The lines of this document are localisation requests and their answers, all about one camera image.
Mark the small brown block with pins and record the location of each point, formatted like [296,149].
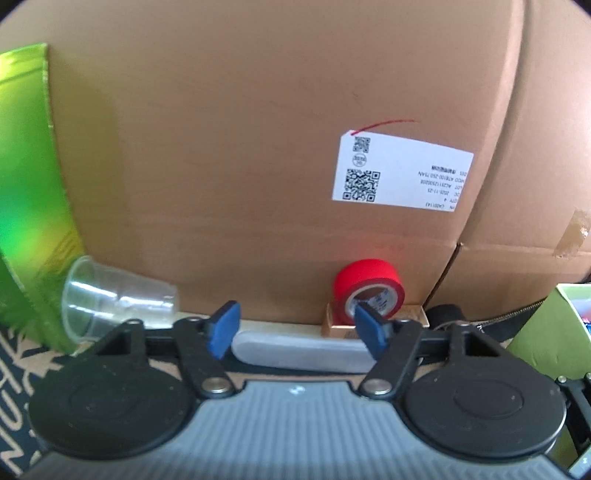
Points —
[413,316]

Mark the large brown cardboard box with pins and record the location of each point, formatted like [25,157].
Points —
[231,161]

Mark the red tape roll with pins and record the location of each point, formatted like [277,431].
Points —
[367,277]

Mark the light green box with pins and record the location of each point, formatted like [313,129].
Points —
[549,337]

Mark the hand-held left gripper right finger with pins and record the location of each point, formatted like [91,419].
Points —
[371,333]

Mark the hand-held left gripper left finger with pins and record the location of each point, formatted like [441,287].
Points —
[224,330]

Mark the black round object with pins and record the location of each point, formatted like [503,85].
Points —
[443,314]

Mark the white oblong case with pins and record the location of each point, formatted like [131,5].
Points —
[295,351]

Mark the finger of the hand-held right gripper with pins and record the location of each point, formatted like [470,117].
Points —
[573,392]

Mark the glossy green box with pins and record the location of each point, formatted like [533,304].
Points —
[27,207]

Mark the clear plastic cup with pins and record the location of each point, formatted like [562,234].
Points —
[115,295]

